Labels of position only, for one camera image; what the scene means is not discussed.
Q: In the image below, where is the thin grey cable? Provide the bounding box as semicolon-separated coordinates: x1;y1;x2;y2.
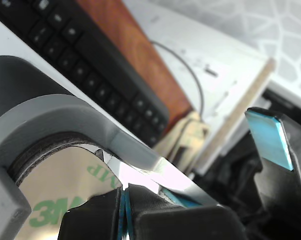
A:
150;41;205;121

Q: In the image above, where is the brown wooden board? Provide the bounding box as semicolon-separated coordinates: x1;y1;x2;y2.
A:
75;0;194;136

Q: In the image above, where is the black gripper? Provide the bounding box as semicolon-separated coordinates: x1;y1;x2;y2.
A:
125;106;301;240

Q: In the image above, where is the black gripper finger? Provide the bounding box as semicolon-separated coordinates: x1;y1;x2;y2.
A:
57;186;126;240

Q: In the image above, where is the grey fixture stand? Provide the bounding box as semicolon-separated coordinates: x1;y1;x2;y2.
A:
0;55;168;240

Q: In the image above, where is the black computer keyboard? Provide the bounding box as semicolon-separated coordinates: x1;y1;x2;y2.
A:
0;0;170;148

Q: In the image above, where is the geometric pattern white mat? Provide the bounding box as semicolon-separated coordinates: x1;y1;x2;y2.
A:
190;0;301;86

